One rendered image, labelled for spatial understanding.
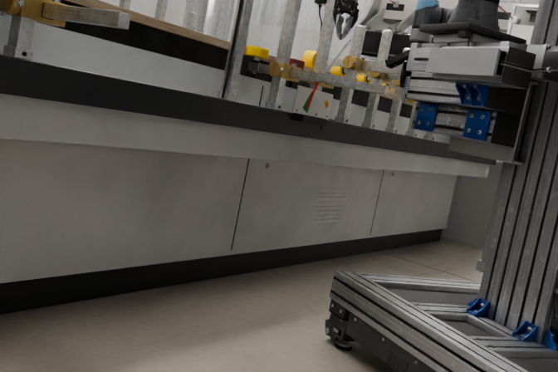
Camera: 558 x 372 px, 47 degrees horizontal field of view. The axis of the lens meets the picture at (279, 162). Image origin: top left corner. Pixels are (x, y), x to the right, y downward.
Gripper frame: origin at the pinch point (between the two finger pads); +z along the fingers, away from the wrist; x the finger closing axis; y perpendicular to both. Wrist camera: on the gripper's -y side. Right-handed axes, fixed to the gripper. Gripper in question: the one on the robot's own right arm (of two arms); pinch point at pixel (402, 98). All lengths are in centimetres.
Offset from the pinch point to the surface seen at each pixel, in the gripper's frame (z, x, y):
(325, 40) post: -16.4, -5.8, -32.4
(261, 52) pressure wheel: -6, -27, -45
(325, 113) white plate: 10.2, 2.3, -31.3
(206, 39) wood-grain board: -6, -49, -52
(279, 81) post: 2.9, -30.8, -32.2
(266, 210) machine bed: 54, 9, -54
